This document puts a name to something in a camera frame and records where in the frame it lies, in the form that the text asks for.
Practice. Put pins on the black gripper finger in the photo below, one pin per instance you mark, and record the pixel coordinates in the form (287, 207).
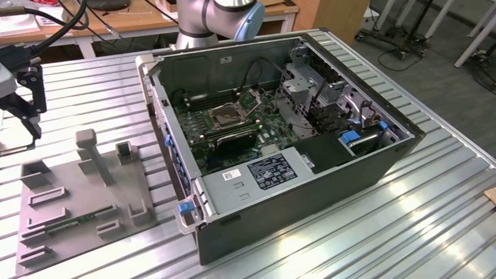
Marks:
(39, 98)

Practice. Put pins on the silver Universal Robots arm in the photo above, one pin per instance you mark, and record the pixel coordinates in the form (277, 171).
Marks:
(216, 17)

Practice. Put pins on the black RAM slot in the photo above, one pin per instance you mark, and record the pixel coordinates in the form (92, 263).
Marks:
(233, 131)
(211, 97)
(213, 104)
(232, 128)

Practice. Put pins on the CPU socket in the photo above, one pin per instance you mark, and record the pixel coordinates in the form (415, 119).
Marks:
(228, 117)

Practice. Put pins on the black wrist connector block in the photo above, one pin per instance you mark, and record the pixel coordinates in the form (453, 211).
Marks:
(15, 56)

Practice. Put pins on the white small box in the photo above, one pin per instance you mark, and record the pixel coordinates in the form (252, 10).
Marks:
(49, 19)

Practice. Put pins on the blue card clip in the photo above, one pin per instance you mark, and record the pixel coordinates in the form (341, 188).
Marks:
(180, 166)
(185, 177)
(167, 141)
(175, 153)

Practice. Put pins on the grey parts rack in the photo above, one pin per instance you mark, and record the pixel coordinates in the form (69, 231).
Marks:
(89, 197)

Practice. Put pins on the green RAM stick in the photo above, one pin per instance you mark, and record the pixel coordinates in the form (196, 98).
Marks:
(73, 222)

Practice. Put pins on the cardboard box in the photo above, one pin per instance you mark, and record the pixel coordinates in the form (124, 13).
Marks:
(167, 10)

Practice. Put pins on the blue case latch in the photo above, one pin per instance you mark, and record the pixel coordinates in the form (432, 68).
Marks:
(185, 208)

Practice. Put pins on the thin locking lever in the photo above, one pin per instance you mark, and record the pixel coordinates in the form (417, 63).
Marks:
(259, 103)

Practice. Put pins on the silver power supply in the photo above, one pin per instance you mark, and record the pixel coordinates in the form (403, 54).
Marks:
(228, 191)

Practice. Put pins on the green motherboard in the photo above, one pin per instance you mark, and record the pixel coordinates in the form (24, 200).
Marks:
(271, 123)

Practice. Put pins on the metal drive cage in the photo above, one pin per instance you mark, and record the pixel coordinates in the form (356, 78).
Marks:
(297, 87)

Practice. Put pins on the black open PC case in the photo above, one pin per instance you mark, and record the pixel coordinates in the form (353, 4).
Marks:
(295, 218)

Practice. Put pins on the hard disk in blue carrier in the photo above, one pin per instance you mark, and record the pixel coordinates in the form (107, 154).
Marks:
(351, 137)

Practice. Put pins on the wooden cabinet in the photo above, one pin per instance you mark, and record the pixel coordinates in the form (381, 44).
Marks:
(337, 17)

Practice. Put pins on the small blue cage clip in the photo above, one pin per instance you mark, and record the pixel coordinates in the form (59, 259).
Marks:
(383, 125)

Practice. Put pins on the black trolley with castors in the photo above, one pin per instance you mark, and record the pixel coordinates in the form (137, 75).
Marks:
(403, 43)

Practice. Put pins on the wooden block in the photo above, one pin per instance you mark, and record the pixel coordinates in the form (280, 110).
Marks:
(491, 197)

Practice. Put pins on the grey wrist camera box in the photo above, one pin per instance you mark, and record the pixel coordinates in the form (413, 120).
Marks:
(5, 81)

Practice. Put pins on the white table frame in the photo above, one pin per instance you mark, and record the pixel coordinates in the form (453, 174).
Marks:
(476, 40)

